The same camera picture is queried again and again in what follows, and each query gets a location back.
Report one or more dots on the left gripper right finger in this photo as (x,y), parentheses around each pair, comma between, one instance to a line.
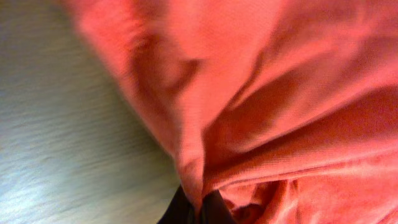
(215,211)

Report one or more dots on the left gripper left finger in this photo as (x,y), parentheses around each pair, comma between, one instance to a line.
(179,211)

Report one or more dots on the orange printed t-shirt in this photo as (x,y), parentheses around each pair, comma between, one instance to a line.
(288,108)

